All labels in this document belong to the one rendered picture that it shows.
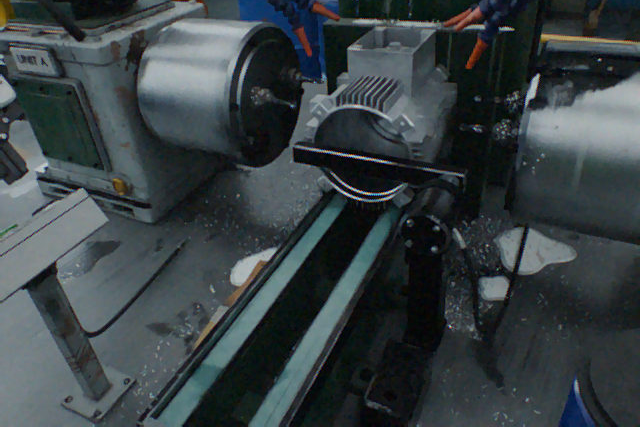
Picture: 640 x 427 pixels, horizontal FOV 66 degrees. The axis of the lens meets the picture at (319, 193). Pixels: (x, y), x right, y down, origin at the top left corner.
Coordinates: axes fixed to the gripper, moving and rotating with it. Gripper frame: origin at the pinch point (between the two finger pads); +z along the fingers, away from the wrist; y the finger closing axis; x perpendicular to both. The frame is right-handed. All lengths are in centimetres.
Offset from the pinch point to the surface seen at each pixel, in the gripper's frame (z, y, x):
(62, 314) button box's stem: 17.2, -5.2, 2.8
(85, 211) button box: 9.0, 1.8, -3.5
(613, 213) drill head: 42, 29, -46
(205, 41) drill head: -1.9, 35.6, -2.7
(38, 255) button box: 9.9, -5.2, -3.5
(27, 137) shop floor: -45, 147, 282
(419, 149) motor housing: 27.0, 31.5, -27.8
